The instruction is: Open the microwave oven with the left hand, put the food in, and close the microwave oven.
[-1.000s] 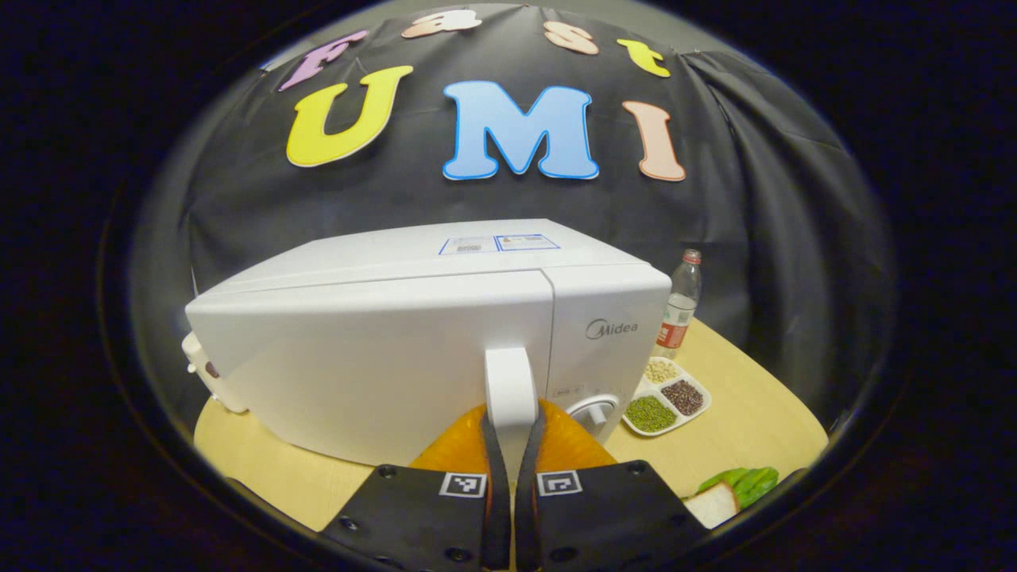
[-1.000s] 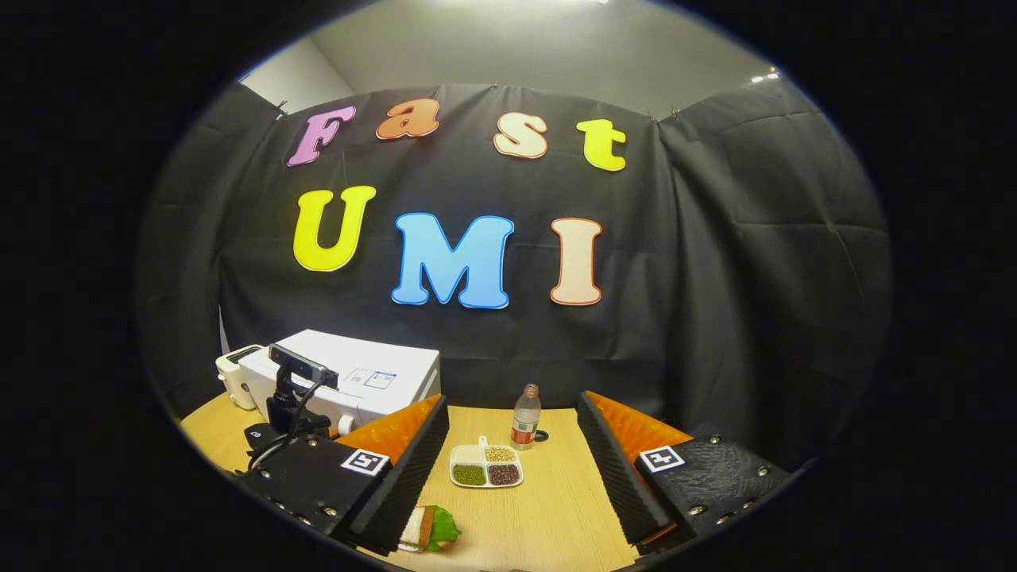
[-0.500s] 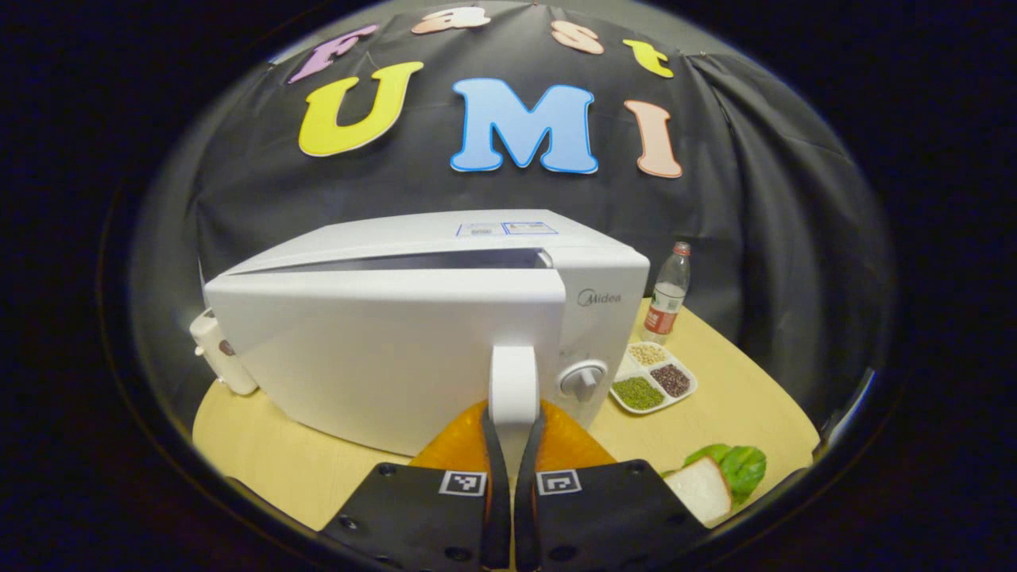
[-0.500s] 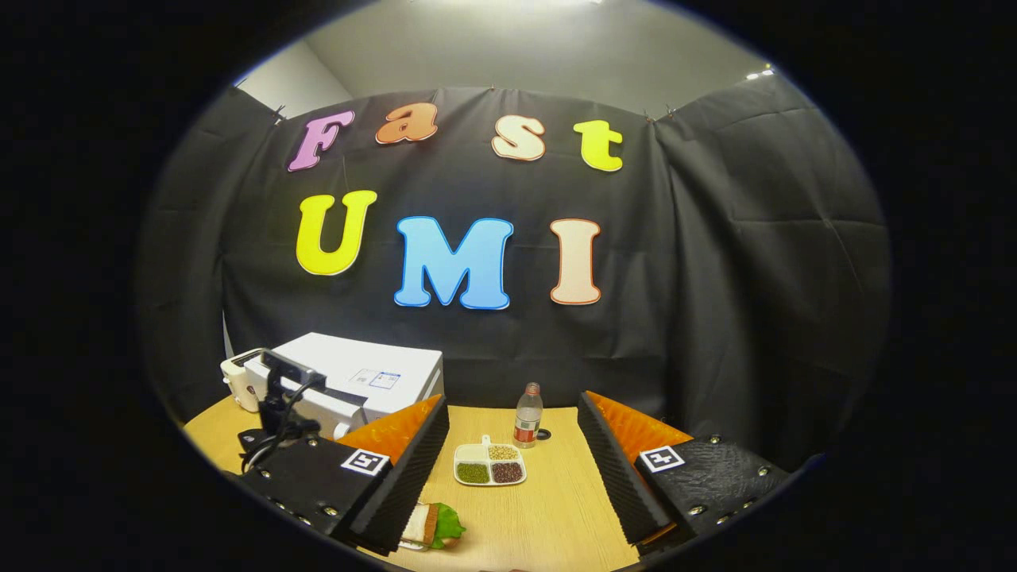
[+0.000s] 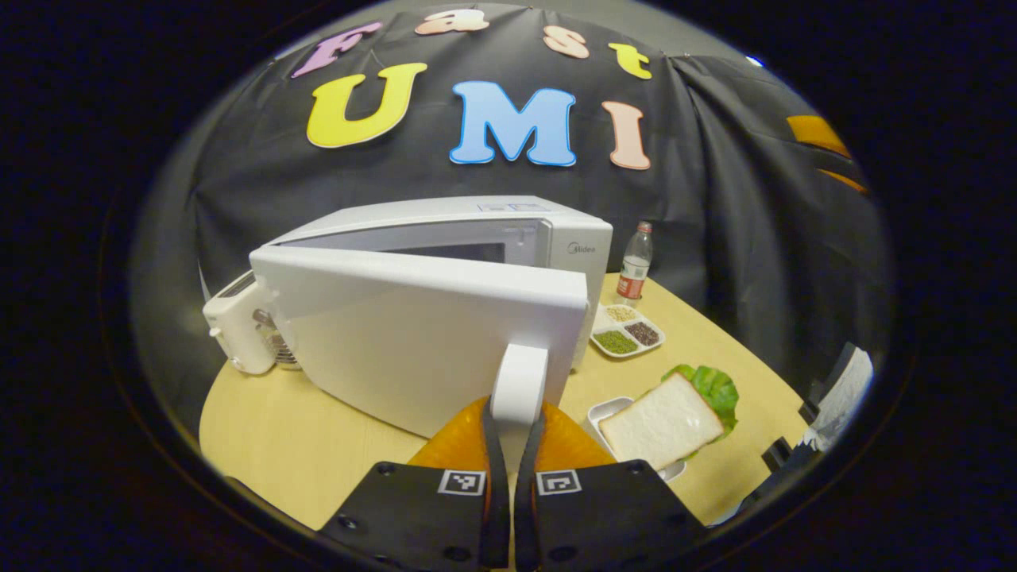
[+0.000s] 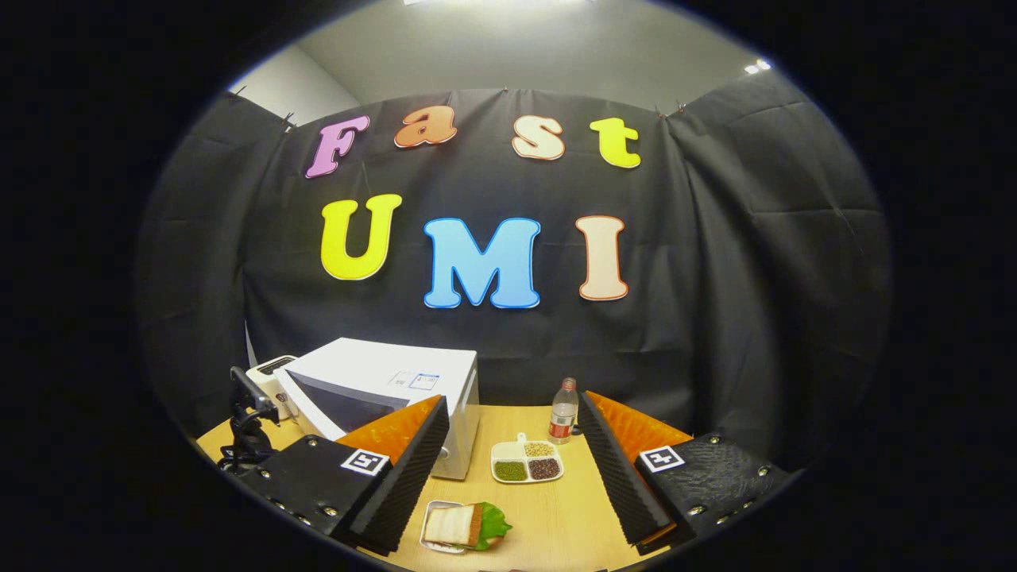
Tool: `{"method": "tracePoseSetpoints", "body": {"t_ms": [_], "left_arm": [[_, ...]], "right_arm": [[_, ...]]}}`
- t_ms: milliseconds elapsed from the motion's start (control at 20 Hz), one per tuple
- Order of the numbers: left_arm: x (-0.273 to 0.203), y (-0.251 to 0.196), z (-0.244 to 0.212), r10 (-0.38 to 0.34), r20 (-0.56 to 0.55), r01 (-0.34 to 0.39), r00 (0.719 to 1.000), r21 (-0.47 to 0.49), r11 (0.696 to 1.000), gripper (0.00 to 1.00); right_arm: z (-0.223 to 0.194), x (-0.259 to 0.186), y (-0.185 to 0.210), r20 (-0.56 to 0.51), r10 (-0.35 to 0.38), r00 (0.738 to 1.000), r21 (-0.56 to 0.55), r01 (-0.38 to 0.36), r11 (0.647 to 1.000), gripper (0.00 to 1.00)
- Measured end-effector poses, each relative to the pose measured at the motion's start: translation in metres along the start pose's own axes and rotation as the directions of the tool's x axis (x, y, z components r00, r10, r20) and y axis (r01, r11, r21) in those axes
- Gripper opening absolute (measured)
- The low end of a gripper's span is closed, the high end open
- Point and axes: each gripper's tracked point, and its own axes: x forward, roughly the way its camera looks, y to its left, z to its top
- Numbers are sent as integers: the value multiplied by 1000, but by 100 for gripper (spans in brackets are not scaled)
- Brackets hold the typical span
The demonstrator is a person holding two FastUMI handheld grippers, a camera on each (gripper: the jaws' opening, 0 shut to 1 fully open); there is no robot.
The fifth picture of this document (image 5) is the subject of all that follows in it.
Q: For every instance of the white toaster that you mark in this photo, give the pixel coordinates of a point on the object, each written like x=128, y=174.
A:
x=234, y=326

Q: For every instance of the white divided bean dish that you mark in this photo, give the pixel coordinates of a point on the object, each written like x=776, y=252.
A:
x=628, y=332

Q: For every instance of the white plastic bag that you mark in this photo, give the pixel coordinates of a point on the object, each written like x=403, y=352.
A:
x=842, y=397

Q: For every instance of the black chair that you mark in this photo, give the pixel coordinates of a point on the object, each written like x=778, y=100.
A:
x=783, y=465

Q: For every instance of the clear red label bottle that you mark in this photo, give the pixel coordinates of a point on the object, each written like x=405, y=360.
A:
x=634, y=270

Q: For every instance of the small glass metal jar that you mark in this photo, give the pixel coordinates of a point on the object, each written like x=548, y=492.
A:
x=278, y=342

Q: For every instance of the white ribbed tray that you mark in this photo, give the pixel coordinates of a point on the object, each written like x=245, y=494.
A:
x=612, y=413

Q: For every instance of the bread slice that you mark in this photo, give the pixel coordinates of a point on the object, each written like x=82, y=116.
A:
x=659, y=425

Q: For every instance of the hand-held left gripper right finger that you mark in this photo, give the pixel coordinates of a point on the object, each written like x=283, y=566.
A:
x=526, y=492

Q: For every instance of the white microwave oven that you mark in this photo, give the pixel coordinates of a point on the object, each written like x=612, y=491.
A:
x=413, y=342

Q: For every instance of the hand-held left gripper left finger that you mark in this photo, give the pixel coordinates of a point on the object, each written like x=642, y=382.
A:
x=496, y=477

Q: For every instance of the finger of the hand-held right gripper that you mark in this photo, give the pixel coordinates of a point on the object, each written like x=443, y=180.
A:
x=846, y=181
x=818, y=133

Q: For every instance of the green lettuce leaf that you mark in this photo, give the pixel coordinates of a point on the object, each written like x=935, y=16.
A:
x=715, y=389

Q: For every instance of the black backdrop cloth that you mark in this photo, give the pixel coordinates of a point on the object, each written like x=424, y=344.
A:
x=715, y=199

